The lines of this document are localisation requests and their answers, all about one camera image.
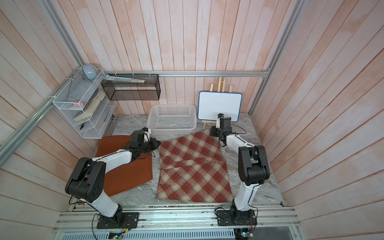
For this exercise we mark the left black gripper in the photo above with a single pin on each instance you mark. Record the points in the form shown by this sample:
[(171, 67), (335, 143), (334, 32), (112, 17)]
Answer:
[(153, 141)]

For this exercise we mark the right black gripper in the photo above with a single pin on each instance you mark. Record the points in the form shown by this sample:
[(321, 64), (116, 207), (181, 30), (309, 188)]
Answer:
[(212, 133)]

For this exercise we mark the red plaid skirt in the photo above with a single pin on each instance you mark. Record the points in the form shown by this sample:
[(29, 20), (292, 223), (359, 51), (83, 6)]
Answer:
[(193, 169)]

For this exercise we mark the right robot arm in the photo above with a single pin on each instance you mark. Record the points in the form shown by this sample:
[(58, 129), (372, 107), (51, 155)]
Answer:
[(253, 167)]

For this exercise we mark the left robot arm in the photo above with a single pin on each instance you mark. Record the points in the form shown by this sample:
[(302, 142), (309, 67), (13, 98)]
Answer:
[(88, 177)]

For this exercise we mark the white plastic basket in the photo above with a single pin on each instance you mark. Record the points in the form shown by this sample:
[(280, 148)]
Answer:
[(172, 119)]

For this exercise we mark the rust brown skirt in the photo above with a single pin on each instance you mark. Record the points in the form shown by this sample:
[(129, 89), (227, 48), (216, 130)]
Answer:
[(127, 176)]

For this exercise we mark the wooden easel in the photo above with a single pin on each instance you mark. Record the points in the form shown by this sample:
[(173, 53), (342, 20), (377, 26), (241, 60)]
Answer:
[(220, 89)]

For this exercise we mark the worn book on shelf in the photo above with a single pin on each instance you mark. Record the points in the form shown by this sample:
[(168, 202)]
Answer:
[(91, 106)]

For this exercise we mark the light green flat ruler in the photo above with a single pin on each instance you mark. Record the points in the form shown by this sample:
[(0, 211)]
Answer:
[(123, 79)]

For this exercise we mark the small pink item on shelf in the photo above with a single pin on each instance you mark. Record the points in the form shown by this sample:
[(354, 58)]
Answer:
[(78, 104)]

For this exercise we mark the grey computer mouse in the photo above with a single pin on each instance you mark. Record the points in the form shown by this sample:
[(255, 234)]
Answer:
[(90, 71)]

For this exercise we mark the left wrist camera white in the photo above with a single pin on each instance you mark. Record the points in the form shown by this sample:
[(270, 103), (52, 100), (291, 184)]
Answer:
[(146, 134)]

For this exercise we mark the black wire mesh basket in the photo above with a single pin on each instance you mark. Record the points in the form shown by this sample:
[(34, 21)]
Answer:
[(150, 90)]

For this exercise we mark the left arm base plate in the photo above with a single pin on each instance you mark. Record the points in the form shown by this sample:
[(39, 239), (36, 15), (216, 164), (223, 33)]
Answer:
[(119, 221)]

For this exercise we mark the white wire shelf rack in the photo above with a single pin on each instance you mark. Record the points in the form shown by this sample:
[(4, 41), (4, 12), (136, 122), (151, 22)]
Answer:
[(80, 89)]

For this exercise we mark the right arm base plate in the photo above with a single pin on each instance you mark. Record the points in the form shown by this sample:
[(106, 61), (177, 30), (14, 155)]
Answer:
[(235, 218)]

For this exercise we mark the aluminium rail frame front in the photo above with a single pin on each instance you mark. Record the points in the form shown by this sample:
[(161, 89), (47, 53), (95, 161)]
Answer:
[(184, 222)]

